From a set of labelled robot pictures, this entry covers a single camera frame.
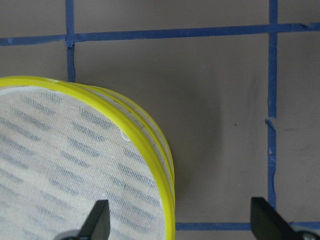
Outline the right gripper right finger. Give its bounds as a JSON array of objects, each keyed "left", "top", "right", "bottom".
[{"left": 250, "top": 197, "right": 306, "bottom": 240}]

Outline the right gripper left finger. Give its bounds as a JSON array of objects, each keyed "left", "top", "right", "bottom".
[{"left": 77, "top": 199, "right": 111, "bottom": 240}]

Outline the yellow steamer layer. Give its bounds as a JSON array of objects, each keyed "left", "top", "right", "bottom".
[
  {"left": 83, "top": 85, "right": 176, "bottom": 202},
  {"left": 0, "top": 76, "right": 176, "bottom": 240}
]

